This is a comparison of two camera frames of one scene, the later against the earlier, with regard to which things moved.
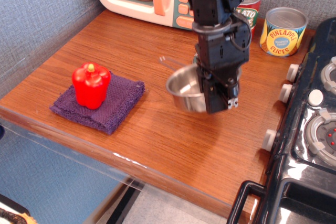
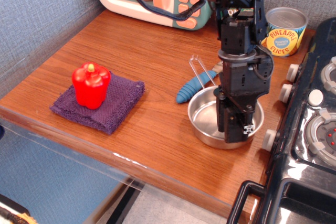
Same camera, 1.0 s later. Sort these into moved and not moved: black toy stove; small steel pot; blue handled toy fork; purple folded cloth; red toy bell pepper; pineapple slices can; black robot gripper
Moved: small steel pot; blue handled toy fork; black robot gripper
Not moved: purple folded cloth; pineapple slices can; red toy bell pepper; black toy stove
